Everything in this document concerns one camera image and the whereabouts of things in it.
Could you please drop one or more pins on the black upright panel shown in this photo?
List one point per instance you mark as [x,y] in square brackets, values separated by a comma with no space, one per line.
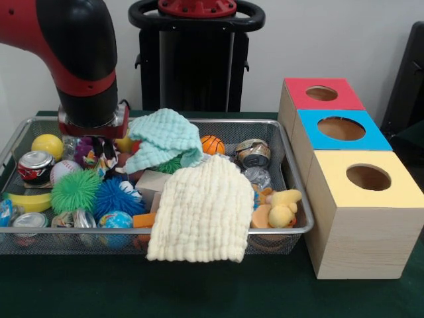
[407,76]

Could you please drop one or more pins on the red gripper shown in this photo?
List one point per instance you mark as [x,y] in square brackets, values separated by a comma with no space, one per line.
[119,130]

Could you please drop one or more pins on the yellow plush duck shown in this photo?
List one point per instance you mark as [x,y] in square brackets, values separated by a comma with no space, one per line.
[281,208]

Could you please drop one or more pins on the cream waffle cloth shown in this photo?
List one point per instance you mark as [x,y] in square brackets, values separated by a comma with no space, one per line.
[198,212]

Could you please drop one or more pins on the mint waffle cloth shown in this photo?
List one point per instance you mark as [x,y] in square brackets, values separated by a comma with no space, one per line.
[162,139]

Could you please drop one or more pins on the dark green side table cloth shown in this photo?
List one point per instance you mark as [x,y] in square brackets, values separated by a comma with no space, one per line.
[414,132]

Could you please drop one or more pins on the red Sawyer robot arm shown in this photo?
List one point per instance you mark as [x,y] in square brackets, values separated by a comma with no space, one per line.
[79,49]

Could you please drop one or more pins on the shallow mesh bin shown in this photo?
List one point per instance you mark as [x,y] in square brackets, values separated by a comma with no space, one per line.
[66,242]

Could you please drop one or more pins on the green spiky ball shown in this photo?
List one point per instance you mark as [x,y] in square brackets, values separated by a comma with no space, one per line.
[74,192]

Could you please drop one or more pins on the blue spiky ball with eyes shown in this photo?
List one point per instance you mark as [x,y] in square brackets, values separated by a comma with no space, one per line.
[116,198]

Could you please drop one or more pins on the wooden box with three holes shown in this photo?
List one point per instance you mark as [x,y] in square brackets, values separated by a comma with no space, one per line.
[364,238]

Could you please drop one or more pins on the globe print ball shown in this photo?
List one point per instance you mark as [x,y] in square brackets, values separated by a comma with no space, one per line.
[114,220]

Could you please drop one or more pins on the orange basketball toy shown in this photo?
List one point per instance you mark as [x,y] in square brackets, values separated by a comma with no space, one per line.
[212,144]

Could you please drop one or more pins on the white baseball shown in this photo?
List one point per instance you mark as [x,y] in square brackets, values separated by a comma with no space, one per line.
[64,170]

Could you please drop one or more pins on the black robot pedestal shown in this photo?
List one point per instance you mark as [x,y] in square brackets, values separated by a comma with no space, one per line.
[185,73]

